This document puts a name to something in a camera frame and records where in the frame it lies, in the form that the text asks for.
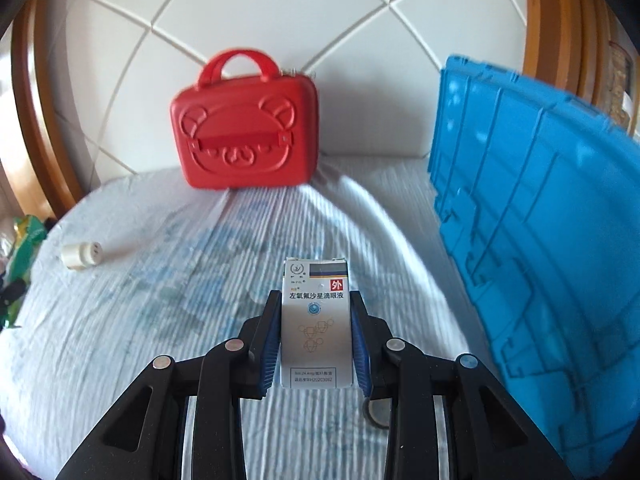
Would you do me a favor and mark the small white medicine box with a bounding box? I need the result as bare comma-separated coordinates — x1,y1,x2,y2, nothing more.
280,258,352,389

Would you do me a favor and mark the green yellow wet wipes pack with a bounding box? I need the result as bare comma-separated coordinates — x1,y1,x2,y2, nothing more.
1,214,48,330

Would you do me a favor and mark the round metal tin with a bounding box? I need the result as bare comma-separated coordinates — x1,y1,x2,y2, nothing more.
362,399,392,430

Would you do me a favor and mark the patterned white bed cover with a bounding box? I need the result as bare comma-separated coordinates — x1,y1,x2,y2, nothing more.
1,157,490,479

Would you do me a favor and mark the white pill bottle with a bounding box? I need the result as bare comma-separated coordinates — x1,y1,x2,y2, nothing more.
60,242,103,270

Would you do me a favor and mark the blue plastic crate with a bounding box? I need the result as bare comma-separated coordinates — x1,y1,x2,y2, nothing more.
428,55,639,479

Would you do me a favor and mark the red bear carry case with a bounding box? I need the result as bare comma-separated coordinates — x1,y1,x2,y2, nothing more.
170,49,319,190

